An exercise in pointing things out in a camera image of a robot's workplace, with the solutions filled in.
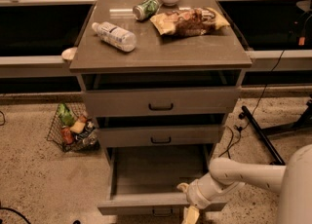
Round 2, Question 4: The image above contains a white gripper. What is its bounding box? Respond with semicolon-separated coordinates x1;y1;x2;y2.
176;179;212;224

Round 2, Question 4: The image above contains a grey bottom drawer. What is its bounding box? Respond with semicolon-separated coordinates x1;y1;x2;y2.
98;144;214;217

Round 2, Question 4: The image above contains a grey drawer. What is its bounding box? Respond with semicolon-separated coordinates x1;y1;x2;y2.
82;71;240;117
97;114;225;147
98;144;214;217

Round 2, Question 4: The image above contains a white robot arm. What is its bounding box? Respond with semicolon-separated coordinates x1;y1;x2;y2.
177;145;312;224

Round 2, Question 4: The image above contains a grey middle drawer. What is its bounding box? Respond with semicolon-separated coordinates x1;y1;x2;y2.
97;114;225;147

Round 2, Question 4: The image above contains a grey top drawer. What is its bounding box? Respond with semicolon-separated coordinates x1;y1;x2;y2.
82;71;240;117

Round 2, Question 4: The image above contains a grey drawer cabinet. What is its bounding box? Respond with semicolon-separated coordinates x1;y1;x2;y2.
69;0;254;168

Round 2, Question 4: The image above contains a yellow sponge block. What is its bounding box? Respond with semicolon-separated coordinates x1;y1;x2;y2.
70;121;85;133

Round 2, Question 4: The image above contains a black wheeled stand base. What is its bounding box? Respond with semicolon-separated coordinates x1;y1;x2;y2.
239;98;312;166

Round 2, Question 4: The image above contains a green snack bag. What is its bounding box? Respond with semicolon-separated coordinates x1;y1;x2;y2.
57;103;75;127

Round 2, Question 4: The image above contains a brown chip bag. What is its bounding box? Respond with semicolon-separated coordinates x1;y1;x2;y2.
150;7;230;37

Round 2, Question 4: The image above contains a clear plastic water bottle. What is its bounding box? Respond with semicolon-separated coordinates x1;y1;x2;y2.
92;21;137;53

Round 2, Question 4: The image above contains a small round white disc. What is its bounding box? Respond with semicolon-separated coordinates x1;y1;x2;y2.
61;47;77;60

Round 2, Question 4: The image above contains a green soda can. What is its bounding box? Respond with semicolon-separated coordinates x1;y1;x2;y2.
133;0;160;21

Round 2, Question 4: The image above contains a wire basket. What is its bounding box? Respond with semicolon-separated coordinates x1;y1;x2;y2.
47;102;99;152

